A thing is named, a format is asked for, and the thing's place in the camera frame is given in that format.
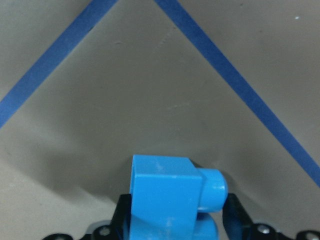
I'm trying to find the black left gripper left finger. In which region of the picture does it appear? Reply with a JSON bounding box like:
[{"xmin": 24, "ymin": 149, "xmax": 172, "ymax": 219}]
[{"xmin": 110, "ymin": 194, "xmax": 132, "ymax": 240}]

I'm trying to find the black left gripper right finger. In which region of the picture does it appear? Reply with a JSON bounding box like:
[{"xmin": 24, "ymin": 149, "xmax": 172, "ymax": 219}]
[{"xmin": 222, "ymin": 193, "xmax": 253, "ymax": 240}]

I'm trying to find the blue toy block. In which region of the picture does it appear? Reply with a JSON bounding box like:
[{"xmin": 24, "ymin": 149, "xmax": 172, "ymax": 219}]
[{"xmin": 124, "ymin": 155, "xmax": 228, "ymax": 240}]

